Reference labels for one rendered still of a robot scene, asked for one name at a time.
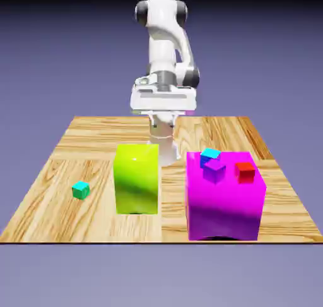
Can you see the large lime green box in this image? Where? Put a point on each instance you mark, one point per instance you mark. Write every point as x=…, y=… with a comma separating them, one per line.
x=136, y=178

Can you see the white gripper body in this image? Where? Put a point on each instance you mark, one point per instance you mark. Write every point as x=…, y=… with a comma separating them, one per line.
x=163, y=99

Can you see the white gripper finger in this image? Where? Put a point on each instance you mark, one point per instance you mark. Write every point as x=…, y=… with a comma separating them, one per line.
x=172, y=120
x=153, y=120

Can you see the small blue cube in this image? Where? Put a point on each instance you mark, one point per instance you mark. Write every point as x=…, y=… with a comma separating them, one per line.
x=210, y=154

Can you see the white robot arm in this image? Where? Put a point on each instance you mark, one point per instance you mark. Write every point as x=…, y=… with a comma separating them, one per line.
x=161, y=51

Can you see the large magenta box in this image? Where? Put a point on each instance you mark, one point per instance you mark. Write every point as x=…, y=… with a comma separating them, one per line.
x=224, y=206

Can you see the small purple cube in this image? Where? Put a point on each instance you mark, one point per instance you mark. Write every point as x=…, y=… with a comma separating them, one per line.
x=214, y=171

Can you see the small red cube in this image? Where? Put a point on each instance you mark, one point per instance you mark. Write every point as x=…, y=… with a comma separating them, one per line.
x=245, y=172

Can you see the small teal cube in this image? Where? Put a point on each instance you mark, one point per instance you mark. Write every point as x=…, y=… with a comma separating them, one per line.
x=80, y=190

